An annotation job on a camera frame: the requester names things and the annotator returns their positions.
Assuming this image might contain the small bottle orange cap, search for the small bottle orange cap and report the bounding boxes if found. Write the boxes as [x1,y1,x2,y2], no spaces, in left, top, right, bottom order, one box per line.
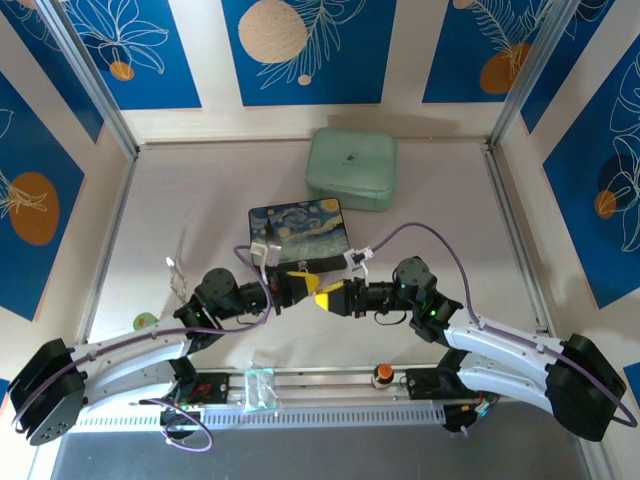
[370,363,395,390]

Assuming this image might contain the clear plastic hook holder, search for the clear plastic hook holder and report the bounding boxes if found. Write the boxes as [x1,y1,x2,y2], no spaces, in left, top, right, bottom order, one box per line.
[164,214,195,302]

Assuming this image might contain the grey slotted cable duct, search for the grey slotted cable duct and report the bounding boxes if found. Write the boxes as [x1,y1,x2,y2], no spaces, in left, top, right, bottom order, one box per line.
[79,402,447,429]

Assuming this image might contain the clear plastic bag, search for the clear plastic bag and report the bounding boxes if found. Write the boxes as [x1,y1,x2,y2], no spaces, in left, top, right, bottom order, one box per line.
[243,367,279,414]

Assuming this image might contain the starry night print box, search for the starry night print box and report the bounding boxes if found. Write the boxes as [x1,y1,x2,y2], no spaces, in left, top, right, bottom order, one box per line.
[248,197,353,275]

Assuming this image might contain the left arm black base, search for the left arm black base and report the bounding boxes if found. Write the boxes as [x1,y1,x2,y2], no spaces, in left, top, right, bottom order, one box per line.
[158,368,231,441]

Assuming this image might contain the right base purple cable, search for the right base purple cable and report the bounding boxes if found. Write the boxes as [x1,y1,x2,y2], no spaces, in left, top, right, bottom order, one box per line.
[457,397,501,437]

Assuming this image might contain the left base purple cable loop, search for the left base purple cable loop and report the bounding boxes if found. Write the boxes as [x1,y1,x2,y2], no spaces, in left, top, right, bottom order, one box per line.
[149,398,215,453]

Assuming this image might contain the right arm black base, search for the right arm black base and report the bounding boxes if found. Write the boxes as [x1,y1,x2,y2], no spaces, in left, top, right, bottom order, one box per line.
[403,367,501,437]

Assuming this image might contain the aluminium frame post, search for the aluminium frame post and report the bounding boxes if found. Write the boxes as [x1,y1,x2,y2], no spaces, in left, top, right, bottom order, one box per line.
[37,0,140,157]
[487,0,584,147]

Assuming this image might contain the aluminium mounting rail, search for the aluminium mounting rail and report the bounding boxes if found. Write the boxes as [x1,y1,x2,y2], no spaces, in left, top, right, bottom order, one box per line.
[192,366,501,402]

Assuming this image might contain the mint green zip case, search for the mint green zip case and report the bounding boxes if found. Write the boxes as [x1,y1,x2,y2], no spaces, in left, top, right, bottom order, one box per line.
[304,126,400,213]

